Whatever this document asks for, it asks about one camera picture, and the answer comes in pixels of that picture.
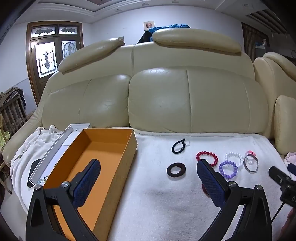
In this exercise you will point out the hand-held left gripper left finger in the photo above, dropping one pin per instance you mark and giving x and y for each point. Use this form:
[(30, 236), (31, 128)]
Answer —
[(86, 183)]

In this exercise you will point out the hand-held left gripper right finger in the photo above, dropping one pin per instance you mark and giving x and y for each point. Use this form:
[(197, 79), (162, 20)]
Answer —
[(210, 180)]

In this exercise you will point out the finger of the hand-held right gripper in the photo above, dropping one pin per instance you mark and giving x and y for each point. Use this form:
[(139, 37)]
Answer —
[(278, 175)]

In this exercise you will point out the silver bangle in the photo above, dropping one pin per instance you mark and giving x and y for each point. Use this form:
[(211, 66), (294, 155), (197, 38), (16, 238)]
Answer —
[(251, 171)]

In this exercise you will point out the orange cardboard box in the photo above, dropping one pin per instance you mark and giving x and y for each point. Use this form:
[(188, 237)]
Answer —
[(104, 150)]

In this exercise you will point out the dark brown scrunchie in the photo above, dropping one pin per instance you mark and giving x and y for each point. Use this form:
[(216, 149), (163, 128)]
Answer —
[(169, 170)]

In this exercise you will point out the pink cloth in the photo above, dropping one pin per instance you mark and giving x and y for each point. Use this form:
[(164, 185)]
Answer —
[(291, 158)]

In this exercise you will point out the clear bead accessory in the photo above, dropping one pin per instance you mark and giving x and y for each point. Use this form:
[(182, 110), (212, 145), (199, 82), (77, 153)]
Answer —
[(42, 180)]

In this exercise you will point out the white box lid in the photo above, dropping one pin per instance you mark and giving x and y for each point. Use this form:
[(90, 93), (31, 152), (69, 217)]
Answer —
[(55, 148)]

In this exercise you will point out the white blanket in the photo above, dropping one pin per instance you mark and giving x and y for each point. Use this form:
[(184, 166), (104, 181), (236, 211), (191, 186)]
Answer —
[(161, 197)]

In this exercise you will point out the cream leather armchair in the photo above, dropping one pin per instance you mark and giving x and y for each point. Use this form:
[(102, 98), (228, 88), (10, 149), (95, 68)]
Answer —
[(284, 115)]

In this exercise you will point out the cream leather sofa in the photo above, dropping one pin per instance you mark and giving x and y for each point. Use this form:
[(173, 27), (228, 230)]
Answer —
[(161, 99)]

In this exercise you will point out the wooden slatted crate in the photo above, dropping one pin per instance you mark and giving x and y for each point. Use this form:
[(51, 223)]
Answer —
[(13, 115)]

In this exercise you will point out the olive cloth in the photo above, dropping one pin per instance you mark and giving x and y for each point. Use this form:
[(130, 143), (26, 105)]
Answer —
[(11, 93)]

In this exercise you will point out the wooden stained glass door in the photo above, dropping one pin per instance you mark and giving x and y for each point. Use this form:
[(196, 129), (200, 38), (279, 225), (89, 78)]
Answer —
[(33, 76)]

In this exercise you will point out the wooden lattice panel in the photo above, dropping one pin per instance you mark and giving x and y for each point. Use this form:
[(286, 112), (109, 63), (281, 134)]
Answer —
[(253, 41)]

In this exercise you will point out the ceiling air vent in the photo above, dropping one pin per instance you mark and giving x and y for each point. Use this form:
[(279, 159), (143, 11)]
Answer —
[(268, 19)]

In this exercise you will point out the black cloth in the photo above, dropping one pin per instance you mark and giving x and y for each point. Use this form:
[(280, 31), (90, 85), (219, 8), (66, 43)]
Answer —
[(144, 37)]

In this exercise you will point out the blue cloth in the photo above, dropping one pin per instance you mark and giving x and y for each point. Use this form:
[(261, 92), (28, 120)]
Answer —
[(171, 25)]

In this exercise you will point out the small picture frame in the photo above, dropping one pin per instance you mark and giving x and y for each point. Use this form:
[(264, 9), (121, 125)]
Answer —
[(149, 25)]

